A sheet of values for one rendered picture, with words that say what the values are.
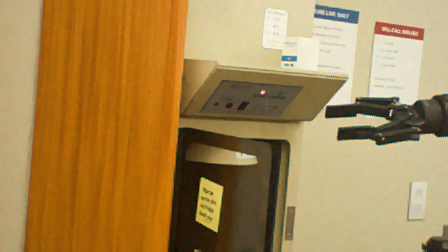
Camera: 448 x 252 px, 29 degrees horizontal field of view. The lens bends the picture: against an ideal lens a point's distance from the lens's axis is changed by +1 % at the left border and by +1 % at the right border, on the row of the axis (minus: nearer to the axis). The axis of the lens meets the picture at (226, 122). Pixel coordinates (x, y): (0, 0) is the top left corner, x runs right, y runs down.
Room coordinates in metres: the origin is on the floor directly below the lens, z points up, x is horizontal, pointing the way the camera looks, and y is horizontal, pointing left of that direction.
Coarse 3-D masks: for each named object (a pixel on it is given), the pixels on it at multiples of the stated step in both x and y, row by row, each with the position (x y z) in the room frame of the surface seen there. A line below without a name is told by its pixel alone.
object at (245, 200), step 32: (192, 128) 1.51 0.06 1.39; (192, 160) 1.50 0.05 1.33; (224, 160) 1.40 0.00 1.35; (256, 160) 1.32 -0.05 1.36; (192, 192) 1.49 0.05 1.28; (224, 192) 1.40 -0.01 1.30; (256, 192) 1.31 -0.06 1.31; (192, 224) 1.48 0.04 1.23; (224, 224) 1.39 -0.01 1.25; (256, 224) 1.31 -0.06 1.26
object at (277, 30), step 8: (272, 8) 1.69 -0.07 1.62; (264, 16) 1.67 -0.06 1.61; (272, 16) 1.69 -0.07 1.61; (280, 16) 1.70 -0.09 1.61; (264, 24) 1.68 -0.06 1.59; (272, 24) 1.69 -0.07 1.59; (280, 24) 1.70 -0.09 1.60; (264, 32) 1.68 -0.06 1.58; (272, 32) 1.69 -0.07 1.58; (280, 32) 1.70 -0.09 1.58; (264, 40) 1.68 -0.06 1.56; (272, 40) 1.69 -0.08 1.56; (280, 40) 1.70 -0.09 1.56; (264, 48) 1.68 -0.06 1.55; (272, 48) 1.69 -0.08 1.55; (280, 48) 1.70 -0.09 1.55
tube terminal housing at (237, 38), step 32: (192, 0) 1.57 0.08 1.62; (224, 0) 1.61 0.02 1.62; (256, 0) 1.66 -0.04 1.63; (288, 0) 1.71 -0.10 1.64; (192, 32) 1.57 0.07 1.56; (224, 32) 1.62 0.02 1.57; (256, 32) 1.67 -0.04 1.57; (288, 32) 1.71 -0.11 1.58; (256, 64) 1.67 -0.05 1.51; (224, 128) 1.63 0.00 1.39; (256, 128) 1.68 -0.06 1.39; (288, 128) 1.73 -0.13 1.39; (288, 160) 1.77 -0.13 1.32; (288, 192) 1.74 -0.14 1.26
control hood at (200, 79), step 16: (192, 64) 1.52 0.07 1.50; (208, 64) 1.49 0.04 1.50; (224, 64) 1.48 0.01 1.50; (240, 64) 1.50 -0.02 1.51; (192, 80) 1.52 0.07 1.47; (208, 80) 1.49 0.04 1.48; (240, 80) 1.53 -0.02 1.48; (256, 80) 1.55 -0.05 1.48; (272, 80) 1.56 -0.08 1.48; (288, 80) 1.58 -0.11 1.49; (304, 80) 1.61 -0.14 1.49; (320, 80) 1.63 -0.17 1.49; (336, 80) 1.65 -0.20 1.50; (192, 96) 1.52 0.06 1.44; (208, 96) 1.53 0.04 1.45; (304, 96) 1.65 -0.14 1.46; (320, 96) 1.67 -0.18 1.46; (192, 112) 1.55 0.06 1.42; (288, 112) 1.67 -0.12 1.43; (304, 112) 1.69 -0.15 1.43
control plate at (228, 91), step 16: (224, 80) 1.51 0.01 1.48; (224, 96) 1.54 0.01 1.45; (240, 96) 1.56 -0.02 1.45; (256, 96) 1.58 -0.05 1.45; (272, 96) 1.60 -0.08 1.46; (288, 96) 1.62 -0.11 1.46; (208, 112) 1.56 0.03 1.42; (224, 112) 1.58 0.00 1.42; (240, 112) 1.60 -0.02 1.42; (256, 112) 1.63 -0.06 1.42; (272, 112) 1.65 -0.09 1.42
